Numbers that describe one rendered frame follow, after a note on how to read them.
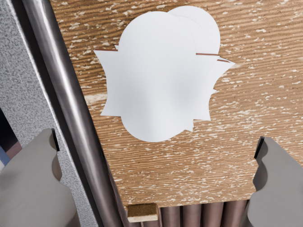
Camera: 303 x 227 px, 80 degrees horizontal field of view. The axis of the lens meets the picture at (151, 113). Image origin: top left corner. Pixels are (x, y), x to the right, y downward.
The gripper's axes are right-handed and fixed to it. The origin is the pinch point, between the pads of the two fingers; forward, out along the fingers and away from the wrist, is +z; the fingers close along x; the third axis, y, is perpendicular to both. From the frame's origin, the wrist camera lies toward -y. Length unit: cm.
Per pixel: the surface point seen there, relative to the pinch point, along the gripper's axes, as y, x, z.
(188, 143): 11.3, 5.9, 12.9
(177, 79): -1.1, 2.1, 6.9
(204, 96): 1.1, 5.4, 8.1
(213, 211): 31.2, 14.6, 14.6
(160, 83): -0.6, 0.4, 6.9
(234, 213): 31.9, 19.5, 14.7
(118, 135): 10.3, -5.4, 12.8
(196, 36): -5.1, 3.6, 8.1
